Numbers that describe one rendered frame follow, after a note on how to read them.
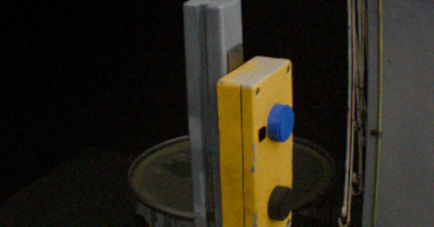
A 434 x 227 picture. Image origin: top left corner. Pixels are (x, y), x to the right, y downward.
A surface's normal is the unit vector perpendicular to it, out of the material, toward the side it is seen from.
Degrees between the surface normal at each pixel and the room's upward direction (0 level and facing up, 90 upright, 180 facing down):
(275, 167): 90
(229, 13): 90
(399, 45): 90
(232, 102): 90
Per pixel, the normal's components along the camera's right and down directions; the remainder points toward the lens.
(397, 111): -0.47, 0.33
